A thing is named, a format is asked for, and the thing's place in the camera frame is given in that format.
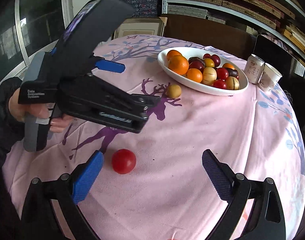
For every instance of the black chair back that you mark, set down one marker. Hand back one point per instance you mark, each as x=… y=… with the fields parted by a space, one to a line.
x=272 y=50

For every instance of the large yellow-orange fruit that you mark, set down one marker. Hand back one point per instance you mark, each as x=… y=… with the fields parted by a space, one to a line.
x=173 y=54

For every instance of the striped yellow pepino melon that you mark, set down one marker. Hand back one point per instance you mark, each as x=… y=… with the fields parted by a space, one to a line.
x=232 y=83

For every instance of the brown wooden board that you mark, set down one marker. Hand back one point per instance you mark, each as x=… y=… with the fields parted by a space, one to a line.
x=205 y=32

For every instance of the medium orange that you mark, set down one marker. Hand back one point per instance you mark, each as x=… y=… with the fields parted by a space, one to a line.
x=194 y=75
x=228 y=66

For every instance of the white drink can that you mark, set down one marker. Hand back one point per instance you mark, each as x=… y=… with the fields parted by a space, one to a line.
x=254 y=68

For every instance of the pink printed tablecloth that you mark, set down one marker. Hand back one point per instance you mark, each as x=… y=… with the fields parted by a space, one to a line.
x=192 y=130

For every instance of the stack of flat wooden boxes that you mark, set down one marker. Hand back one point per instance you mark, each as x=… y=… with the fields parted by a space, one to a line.
x=297 y=40

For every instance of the stack of blue floral boxes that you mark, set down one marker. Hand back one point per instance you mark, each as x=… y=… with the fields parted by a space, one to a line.
x=145 y=5

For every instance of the white paper cup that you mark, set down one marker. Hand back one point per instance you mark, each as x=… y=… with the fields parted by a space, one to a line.
x=270 y=77

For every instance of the person's left forearm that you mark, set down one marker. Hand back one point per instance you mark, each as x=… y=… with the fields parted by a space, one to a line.
x=2 y=120

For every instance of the dark purple fruit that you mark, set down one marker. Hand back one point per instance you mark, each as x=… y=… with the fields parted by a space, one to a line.
x=196 y=59
x=233 y=73

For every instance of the glass door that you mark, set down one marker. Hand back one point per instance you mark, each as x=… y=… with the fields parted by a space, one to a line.
x=42 y=17

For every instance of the small yellow-orange fruit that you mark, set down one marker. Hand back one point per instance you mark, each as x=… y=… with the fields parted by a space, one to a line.
x=209 y=62

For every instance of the white round plate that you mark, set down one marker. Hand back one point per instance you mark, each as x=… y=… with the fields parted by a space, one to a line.
x=205 y=90

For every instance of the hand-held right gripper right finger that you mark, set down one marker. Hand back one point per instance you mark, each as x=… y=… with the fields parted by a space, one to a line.
x=217 y=177

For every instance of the small dark red plum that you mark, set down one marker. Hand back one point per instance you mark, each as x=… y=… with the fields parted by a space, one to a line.
x=206 y=55

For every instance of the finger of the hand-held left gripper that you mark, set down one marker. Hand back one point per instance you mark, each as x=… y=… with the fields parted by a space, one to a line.
x=147 y=100
x=111 y=66

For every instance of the large dark red plum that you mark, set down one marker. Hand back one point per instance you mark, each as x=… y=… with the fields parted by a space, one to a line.
x=215 y=60

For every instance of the person's left hand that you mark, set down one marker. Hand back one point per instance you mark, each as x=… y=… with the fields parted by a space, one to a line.
x=35 y=111

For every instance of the stack of grey patterned boxes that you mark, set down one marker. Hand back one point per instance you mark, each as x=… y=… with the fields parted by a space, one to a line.
x=187 y=11

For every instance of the pale yellow pepino melon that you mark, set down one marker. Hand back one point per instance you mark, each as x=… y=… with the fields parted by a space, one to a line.
x=209 y=75

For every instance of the large orange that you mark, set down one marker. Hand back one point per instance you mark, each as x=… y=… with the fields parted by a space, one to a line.
x=178 y=65

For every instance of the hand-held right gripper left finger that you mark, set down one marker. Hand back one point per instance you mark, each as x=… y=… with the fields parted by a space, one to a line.
x=88 y=177

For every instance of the tan round fruit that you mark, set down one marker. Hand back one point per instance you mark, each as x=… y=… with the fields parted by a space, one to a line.
x=173 y=91

